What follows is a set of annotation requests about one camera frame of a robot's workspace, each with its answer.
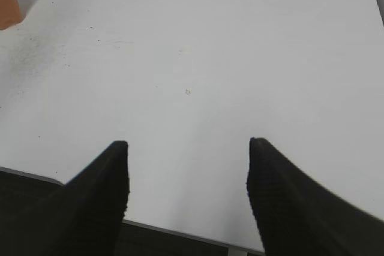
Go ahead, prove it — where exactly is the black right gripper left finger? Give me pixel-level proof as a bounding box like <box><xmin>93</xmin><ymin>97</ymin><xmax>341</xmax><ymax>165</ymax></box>
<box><xmin>1</xmin><ymin>141</ymin><xmax>129</xmax><ymax>255</ymax></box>

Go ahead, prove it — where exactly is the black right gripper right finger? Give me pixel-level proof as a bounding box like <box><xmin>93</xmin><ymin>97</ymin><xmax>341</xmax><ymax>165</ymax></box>
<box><xmin>247</xmin><ymin>138</ymin><xmax>383</xmax><ymax>255</ymax></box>

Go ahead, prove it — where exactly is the orange soda bottle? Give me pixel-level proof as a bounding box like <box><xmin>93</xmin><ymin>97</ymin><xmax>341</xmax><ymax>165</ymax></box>
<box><xmin>0</xmin><ymin>0</ymin><xmax>23</xmax><ymax>31</ymax></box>

